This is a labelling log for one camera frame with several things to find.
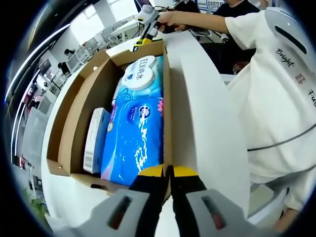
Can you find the person in white shirt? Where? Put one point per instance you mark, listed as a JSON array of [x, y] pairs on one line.
[[271, 98]]

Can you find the white barcode carton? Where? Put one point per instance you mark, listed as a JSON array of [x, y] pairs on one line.
[[95, 138]]

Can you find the brown cardboard shoe box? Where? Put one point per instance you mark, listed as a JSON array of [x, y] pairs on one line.
[[81, 111]]

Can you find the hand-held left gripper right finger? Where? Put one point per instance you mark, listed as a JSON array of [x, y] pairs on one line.
[[197, 205]]

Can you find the blue soft tissue pack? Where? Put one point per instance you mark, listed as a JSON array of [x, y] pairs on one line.
[[133, 138]]

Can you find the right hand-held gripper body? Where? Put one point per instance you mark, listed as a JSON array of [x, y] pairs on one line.
[[148, 13]]

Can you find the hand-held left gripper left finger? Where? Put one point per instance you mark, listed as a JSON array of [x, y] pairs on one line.
[[135, 205]]

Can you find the person's right hand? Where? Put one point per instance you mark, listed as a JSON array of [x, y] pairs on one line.
[[172, 19]]

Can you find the white chest device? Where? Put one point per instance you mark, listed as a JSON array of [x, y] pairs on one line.
[[271, 17]]

